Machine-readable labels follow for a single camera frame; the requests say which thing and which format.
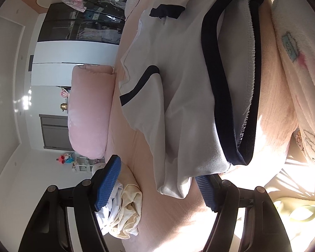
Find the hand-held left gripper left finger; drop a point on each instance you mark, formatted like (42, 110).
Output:
(107, 186)

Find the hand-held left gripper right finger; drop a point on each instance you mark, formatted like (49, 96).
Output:
(207, 191)

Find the white shirt with navy trim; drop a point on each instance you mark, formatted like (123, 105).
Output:
(186, 97)

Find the small white shelf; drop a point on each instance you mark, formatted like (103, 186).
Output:
(84, 165)

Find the folded white garment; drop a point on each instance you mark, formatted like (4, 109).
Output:
(107, 220)

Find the pink bed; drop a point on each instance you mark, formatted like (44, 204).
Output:
(173, 220)

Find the red and blue plush toy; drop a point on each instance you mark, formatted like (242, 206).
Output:
(64, 159)

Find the long pink pillow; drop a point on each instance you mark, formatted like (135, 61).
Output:
(89, 115)

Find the grey cabinet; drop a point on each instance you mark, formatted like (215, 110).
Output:
(53, 134)

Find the gold ornament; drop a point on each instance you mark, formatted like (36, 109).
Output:
(63, 106)

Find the green slipper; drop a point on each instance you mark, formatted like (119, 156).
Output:
(302, 212)

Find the pink doll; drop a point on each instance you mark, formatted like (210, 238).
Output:
(64, 94)

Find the printed fleece blanket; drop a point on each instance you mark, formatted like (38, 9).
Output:
(299, 71)

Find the dark glass wardrobe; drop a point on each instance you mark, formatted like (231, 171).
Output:
(81, 29)

